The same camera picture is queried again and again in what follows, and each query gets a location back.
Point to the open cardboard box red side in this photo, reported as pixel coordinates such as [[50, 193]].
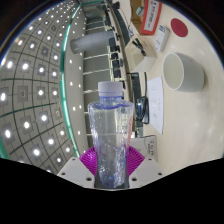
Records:
[[151, 16]]

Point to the white ceramic mug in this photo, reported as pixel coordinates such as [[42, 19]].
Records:
[[190, 73]]

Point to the ceiling lights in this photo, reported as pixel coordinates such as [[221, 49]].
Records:
[[36, 100]]

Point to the white paper sheet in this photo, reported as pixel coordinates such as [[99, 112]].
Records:
[[156, 106]]

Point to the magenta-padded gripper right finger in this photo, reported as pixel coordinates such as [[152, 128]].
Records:
[[136, 161]]

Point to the large white carton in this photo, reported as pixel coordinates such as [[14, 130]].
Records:
[[150, 146]]

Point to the small teal item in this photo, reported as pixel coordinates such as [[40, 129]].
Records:
[[140, 10]]

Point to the clear plastic water bottle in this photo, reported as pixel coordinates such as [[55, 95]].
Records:
[[110, 133]]

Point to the black desk telephone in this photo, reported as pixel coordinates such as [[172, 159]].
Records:
[[141, 111]]

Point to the black office chairs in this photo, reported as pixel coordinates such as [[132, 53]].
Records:
[[115, 50]]

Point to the small white rectangular packet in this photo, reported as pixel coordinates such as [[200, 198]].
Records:
[[162, 38]]

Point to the black tool in beige box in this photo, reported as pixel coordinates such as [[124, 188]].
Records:
[[140, 46]]

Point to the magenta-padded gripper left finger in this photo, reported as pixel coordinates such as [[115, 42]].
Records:
[[87, 161]]

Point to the flat round red coaster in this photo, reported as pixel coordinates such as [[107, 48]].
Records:
[[179, 27]]

